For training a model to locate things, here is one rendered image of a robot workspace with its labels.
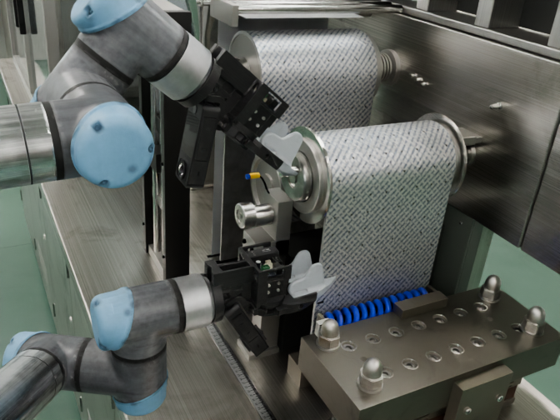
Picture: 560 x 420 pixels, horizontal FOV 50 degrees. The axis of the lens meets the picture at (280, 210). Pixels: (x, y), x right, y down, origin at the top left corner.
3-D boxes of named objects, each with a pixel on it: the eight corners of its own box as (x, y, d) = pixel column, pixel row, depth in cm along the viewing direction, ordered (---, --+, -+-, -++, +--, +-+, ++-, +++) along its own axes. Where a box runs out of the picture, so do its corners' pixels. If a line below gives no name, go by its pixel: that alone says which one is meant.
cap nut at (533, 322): (515, 325, 97) (522, 302, 95) (530, 320, 99) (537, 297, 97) (532, 338, 94) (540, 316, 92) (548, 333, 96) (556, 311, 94)
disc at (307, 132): (277, 197, 99) (285, 112, 92) (280, 197, 99) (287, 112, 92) (323, 241, 88) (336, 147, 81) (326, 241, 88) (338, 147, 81)
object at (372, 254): (312, 319, 96) (324, 218, 88) (425, 288, 107) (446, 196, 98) (313, 321, 96) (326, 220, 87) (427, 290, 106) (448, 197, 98)
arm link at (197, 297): (186, 343, 81) (167, 308, 87) (217, 335, 83) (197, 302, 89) (186, 297, 77) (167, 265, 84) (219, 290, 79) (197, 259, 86)
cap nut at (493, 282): (473, 293, 105) (479, 272, 103) (488, 288, 106) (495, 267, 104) (488, 305, 102) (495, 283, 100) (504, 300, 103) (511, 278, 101)
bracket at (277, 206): (234, 344, 107) (242, 192, 93) (266, 336, 110) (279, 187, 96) (246, 362, 104) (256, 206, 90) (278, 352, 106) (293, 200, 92)
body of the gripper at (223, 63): (294, 109, 78) (231, 52, 70) (252, 161, 78) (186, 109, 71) (268, 92, 84) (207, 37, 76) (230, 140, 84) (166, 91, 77)
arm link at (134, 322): (90, 333, 82) (86, 282, 78) (167, 315, 87) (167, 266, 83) (103, 370, 76) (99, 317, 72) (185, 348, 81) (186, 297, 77)
